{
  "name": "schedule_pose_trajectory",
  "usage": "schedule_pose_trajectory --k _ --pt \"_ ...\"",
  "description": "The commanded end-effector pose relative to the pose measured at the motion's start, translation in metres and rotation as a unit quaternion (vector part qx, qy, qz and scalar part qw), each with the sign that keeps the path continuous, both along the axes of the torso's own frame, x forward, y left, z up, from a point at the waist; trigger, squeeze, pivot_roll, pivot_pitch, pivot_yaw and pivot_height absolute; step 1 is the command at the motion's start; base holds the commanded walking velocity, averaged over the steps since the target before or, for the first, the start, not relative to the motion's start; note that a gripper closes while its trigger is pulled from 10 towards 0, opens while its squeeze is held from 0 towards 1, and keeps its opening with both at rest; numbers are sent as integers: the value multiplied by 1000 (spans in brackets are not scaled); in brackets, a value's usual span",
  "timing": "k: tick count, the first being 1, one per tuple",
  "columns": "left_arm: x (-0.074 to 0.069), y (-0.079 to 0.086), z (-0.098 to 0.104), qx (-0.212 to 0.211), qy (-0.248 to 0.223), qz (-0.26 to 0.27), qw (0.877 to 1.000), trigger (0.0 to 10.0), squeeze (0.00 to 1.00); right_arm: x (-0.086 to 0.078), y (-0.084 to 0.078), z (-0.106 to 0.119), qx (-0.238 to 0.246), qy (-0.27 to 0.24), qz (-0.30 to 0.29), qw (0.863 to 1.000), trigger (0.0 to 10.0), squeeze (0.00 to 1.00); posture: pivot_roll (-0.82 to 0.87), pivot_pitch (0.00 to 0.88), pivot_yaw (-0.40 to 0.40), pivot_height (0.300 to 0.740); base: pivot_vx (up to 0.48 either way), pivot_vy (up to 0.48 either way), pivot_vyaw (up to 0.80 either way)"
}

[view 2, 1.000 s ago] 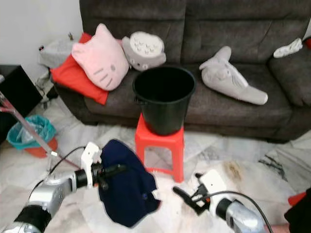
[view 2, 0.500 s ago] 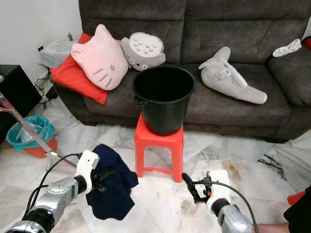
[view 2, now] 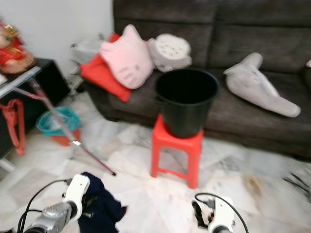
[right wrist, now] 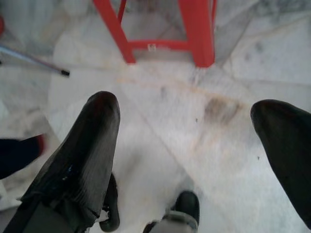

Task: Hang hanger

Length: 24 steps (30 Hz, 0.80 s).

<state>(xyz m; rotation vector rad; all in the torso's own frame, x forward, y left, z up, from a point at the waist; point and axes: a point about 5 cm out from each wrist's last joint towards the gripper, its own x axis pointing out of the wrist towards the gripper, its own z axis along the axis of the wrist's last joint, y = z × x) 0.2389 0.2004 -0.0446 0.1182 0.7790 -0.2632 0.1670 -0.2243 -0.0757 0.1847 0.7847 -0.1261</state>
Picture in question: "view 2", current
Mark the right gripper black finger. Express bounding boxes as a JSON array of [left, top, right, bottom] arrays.
[[192, 201, 207, 223]]

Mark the round grey Totoro cushion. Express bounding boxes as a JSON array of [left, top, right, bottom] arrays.
[[148, 33, 193, 73]]

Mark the dark grey fabric sofa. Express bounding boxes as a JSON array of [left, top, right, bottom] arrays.
[[82, 0, 311, 159]]

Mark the red plastic stool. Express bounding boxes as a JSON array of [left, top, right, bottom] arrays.
[[150, 114, 204, 190]]

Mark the navy blue garment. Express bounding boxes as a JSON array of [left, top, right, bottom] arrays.
[[80, 171, 128, 233]]

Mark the red cushion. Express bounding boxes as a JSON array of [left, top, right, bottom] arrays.
[[80, 33, 133, 103]]

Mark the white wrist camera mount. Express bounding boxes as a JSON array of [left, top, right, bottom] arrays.
[[211, 195, 237, 233], [64, 173, 91, 220]]

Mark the black television cabinet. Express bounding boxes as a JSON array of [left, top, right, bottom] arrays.
[[0, 58, 72, 171]]

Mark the chrome clothes rack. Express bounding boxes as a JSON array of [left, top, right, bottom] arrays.
[[0, 65, 118, 177]]

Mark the black cable bundle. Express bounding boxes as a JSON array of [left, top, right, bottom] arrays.
[[282, 171, 311, 203]]

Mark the long grey Totoro plush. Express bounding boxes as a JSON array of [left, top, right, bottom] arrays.
[[223, 52, 302, 118]]

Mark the red seated figurine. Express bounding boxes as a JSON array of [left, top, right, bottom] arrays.
[[0, 21, 36, 74]]

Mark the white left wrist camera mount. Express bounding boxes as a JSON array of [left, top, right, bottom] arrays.
[[64, 173, 91, 220]]

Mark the pink cat face cushion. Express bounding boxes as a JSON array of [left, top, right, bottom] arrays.
[[99, 24, 155, 90]]

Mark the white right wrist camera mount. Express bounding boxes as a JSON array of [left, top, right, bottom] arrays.
[[211, 195, 237, 233]]

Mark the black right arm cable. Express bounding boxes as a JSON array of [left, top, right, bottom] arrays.
[[194, 192, 249, 233]]

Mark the white lace-covered side table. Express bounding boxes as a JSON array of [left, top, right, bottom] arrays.
[[70, 33, 108, 66]]

